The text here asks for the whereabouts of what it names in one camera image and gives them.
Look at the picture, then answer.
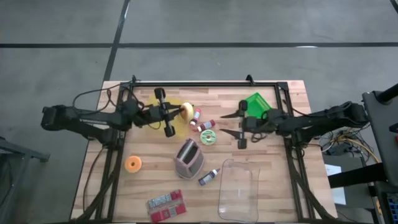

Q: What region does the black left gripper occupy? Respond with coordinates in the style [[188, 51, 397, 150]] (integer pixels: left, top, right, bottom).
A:
[[134, 88, 186, 138]]

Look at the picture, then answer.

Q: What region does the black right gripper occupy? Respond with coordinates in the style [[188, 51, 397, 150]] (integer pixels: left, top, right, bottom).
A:
[[219, 100, 278, 149]]

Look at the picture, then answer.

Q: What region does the dark red food colouring bottle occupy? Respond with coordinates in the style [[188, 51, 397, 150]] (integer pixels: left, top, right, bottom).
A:
[[195, 119, 216, 133]]

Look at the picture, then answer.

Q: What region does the metal box grater pink rim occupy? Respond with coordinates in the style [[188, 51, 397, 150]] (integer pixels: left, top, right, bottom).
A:
[[174, 138, 206, 180]]

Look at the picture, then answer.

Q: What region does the violet food colouring bottle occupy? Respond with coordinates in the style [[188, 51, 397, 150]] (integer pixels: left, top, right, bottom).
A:
[[198, 167, 221, 187]]

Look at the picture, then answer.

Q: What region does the orange toy donut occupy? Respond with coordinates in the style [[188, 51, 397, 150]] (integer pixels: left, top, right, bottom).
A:
[[124, 155, 143, 174]]

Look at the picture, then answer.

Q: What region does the clear plastic bin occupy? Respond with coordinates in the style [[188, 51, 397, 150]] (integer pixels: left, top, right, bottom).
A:
[[217, 158, 261, 224]]

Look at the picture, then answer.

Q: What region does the red snack packet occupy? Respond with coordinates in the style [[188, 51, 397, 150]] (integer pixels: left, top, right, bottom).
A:
[[146, 189, 188, 224]]

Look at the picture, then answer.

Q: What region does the yellow plastic container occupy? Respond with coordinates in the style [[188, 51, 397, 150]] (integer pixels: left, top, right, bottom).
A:
[[143, 94, 195, 139]]

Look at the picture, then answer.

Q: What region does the green round spool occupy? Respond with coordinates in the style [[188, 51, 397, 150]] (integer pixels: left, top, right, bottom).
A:
[[200, 129, 218, 146]]

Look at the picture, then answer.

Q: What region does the green plastic basket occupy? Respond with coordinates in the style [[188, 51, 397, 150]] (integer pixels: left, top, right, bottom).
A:
[[238, 91, 275, 121]]

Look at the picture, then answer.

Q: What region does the white paper sheet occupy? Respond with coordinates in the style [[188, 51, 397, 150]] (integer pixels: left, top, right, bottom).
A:
[[324, 164, 347, 206]]

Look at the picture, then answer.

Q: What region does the black equipment cart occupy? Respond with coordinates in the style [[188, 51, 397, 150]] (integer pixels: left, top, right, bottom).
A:
[[326, 82, 398, 224]]

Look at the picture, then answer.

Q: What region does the grey metal stand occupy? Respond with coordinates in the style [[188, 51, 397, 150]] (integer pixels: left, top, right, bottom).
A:
[[0, 136, 50, 224]]

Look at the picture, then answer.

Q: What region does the black table frame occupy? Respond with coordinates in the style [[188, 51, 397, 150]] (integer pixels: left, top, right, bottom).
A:
[[74, 79, 333, 224]]

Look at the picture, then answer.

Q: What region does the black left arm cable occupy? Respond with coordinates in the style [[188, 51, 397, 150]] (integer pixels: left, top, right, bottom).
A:
[[72, 81, 134, 108]]

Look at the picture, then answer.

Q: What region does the yellow cable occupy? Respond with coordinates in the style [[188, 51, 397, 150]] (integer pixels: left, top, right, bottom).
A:
[[338, 132, 381, 163]]

